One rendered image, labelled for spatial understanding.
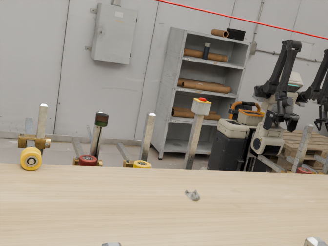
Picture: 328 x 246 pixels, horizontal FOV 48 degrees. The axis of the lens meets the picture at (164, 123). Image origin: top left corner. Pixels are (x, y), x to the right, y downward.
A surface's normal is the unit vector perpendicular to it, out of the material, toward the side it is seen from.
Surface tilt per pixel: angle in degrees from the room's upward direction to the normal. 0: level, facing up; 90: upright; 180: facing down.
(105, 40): 90
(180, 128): 90
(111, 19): 90
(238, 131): 90
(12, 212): 0
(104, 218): 0
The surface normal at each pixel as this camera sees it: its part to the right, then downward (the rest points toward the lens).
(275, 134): 0.32, 0.44
